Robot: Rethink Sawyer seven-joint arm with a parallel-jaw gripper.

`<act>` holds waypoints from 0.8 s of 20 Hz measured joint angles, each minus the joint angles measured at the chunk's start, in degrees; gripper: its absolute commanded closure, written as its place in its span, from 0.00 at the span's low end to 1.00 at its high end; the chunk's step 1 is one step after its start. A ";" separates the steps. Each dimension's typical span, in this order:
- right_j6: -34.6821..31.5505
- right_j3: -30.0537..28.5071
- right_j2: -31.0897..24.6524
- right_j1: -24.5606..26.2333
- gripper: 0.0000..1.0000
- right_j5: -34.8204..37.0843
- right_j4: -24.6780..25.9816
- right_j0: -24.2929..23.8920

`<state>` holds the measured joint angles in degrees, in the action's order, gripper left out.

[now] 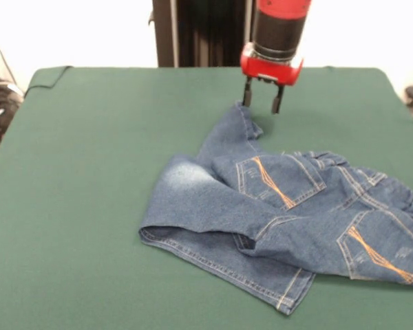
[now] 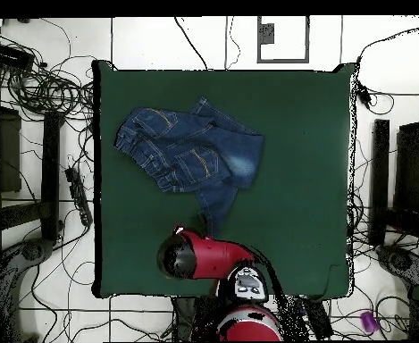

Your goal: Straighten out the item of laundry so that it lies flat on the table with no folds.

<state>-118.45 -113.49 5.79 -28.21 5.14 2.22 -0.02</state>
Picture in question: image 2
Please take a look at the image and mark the thick black cable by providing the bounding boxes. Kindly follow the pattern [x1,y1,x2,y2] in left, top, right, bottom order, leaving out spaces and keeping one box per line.
[173,16,210,71]

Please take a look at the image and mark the blue denim jeans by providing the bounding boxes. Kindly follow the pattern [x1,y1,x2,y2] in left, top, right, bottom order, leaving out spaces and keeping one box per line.
[113,96,266,238]

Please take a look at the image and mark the dark green table cloth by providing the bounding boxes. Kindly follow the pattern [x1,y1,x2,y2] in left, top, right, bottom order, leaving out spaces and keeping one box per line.
[92,59,356,300]

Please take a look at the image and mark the thin black cable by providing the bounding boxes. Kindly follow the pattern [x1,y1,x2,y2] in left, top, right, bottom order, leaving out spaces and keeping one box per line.
[223,16,241,71]

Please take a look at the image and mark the black power adapter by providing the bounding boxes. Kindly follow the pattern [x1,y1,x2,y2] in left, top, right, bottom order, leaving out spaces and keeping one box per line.
[355,83,373,110]

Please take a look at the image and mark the black table frame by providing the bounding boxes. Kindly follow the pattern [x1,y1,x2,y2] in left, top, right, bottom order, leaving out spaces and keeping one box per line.
[0,79,65,244]
[367,90,419,247]

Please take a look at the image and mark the purple object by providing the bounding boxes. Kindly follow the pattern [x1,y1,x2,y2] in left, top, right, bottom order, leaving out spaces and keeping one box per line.
[359,310,380,333]

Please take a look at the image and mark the black box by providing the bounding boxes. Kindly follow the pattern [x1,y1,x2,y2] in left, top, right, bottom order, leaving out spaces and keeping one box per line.
[0,41,36,71]

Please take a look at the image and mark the black power strip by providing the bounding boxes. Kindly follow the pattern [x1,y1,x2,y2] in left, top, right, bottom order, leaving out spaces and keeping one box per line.
[64,166,95,227]
[299,297,334,340]

